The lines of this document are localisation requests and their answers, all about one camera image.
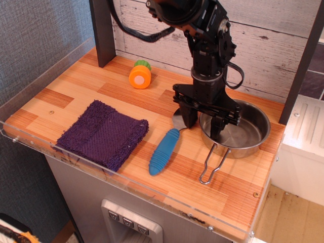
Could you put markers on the blue handled metal spoon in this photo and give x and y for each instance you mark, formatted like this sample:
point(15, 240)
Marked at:
point(164, 150)

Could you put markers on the dark left shelf post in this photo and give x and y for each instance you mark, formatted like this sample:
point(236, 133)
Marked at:
point(103, 31)

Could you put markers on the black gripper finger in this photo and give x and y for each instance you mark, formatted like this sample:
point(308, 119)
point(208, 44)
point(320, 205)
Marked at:
point(189, 115)
point(218, 124)

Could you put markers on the silver dispenser button panel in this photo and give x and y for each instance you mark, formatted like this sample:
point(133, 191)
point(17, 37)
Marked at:
point(123, 225)

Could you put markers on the grey toy fridge cabinet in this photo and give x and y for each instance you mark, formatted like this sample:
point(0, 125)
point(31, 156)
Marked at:
point(84, 193)

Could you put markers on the dark shelf post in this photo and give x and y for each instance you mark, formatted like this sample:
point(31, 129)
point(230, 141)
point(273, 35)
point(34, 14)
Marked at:
point(303, 66)
point(103, 31)

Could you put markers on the clear acrylic guard rail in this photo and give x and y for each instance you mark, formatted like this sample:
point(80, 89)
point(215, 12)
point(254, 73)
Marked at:
point(55, 85)

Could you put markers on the silver steel pot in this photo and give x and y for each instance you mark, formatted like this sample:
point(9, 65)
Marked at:
point(234, 141)

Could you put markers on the orange toy carrot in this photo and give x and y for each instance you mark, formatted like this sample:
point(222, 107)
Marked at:
point(140, 75)

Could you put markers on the dark right shelf post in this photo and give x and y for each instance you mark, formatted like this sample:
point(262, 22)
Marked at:
point(303, 66)

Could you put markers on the white toy sink unit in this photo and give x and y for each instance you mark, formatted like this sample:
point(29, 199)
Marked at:
point(298, 168)

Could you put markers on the purple folded rag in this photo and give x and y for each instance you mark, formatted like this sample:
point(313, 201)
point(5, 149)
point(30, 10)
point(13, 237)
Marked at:
point(104, 136)

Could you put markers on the orange object with black strap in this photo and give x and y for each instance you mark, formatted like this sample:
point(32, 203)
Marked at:
point(18, 237)

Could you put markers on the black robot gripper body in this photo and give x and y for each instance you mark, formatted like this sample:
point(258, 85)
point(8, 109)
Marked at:
point(208, 97)

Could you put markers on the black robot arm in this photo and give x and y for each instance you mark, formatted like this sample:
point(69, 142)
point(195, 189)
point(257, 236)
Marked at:
point(207, 28)

